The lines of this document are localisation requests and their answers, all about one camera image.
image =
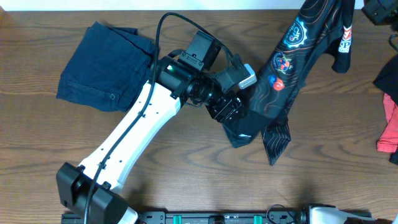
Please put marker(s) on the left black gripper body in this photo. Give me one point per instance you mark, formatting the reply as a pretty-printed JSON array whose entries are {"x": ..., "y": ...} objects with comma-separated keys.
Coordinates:
[{"x": 226, "y": 107}]

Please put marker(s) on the black jersey with orange lines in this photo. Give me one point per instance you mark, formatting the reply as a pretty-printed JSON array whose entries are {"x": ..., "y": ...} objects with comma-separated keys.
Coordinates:
[{"x": 320, "y": 27}]

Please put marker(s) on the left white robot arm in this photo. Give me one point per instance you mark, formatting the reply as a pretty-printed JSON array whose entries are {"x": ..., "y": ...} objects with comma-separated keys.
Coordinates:
[{"x": 91, "y": 189}]

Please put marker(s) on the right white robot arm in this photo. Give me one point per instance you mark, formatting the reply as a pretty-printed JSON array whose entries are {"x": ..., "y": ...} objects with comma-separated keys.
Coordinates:
[{"x": 324, "y": 214}]

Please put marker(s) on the black garment at table edge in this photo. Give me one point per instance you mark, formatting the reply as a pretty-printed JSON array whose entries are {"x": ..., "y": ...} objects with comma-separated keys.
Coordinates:
[{"x": 387, "y": 79}]

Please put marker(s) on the folded navy blue trousers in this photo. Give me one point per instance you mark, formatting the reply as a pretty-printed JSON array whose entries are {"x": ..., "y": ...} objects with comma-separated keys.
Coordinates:
[{"x": 108, "y": 69}]

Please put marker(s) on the red garment at table edge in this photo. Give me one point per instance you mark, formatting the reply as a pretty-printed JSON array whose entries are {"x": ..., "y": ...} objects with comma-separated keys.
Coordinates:
[{"x": 388, "y": 140}]

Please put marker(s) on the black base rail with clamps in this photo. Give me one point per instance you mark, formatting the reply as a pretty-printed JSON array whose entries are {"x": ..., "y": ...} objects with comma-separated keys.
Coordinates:
[{"x": 277, "y": 214}]

